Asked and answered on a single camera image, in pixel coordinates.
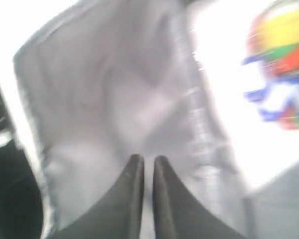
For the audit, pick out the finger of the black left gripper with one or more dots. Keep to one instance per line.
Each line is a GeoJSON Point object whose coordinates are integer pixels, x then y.
{"type": "Point", "coordinates": [21, 215]}

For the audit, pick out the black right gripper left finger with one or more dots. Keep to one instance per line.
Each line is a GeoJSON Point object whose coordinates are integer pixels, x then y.
{"type": "Point", "coordinates": [119, 212]}

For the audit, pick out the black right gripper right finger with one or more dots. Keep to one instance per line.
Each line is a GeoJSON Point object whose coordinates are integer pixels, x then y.
{"type": "Point", "coordinates": [178, 214]}

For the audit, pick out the cream duffel bag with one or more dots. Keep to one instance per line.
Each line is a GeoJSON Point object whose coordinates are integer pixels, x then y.
{"type": "Point", "coordinates": [107, 79]}

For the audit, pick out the colourful key tag bunch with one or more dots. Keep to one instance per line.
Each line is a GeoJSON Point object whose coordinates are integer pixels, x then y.
{"type": "Point", "coordinates": [272, 64]}

